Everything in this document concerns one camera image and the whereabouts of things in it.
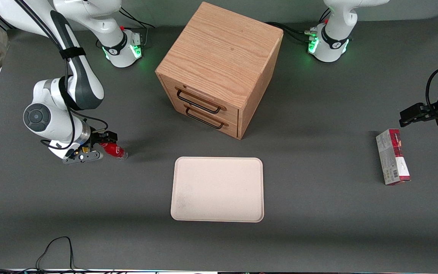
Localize beige rectangular tray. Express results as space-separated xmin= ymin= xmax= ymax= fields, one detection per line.
xmin=170 ymin=156 xmax=265 ymax=223

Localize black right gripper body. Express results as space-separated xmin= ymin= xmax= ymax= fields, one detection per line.
xmin=87 ymin=131 xmax=105 ymax=148

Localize short black drawer handle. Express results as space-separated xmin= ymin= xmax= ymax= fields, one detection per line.
xmin=186 ymin=107 xmax=225 ymax=129

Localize black base cables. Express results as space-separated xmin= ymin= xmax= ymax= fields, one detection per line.
xmin=118 ymin=7 xmax=155 ymax=48
xmin=265 ymin=8 xmax=330 ymax=43

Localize black right base cables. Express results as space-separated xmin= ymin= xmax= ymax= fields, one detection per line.
xmin=118 ymin=7 xmax=155 ymax=48

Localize wooden drawer cabinet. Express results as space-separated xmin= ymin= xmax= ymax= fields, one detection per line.
xmin=155 ymin=2 xmax=284 ymax=140

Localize long black drawer handle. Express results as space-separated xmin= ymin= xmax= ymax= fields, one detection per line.
xmin=176 ymin=89 xmax=222 ymax=114

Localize black left base cables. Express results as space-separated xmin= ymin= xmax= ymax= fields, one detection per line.
xmin=265 ymin=8 xmax=330 ymax=43

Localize grey and red carton box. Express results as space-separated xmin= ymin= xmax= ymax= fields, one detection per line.
xmin=376 ymin=129 xmax=411 ymax=186

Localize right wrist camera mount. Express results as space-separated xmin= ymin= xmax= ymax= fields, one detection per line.
xmin=62 ymin=146 xmax=104 ymax=165

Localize thin black looped table cable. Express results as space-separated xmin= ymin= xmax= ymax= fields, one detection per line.
xmin=0 ymin=236 xmax=90 ymax=274

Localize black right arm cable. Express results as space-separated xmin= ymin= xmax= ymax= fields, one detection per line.
xmin=14 ymin=0 xmax=109 ymax=151

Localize red coke bottle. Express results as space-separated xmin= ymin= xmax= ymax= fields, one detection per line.
xmin=100 ymin=142 xmax=129 ymax=160

